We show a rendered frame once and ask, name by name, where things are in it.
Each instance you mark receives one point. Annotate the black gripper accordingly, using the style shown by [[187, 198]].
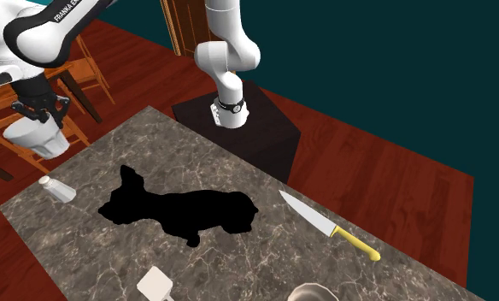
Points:
[[35, 91]]

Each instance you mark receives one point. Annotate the white ribbed cup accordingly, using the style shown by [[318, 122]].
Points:
[[35, 137]]

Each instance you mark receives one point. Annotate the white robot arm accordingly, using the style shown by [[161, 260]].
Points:
[[228, 50]]

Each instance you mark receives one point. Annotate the dark wooden dining table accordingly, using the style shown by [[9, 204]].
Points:
[[76, 89]]

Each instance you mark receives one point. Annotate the white salt shaker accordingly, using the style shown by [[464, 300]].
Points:
[[58, 191]]

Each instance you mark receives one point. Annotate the brown wooden door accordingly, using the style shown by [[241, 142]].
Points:
[[187, 29]]

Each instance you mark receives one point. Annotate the dark robot stand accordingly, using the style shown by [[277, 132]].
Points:
[[266, 133]]

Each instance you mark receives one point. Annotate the grey metal bowl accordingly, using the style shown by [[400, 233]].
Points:
[[312, 292]]

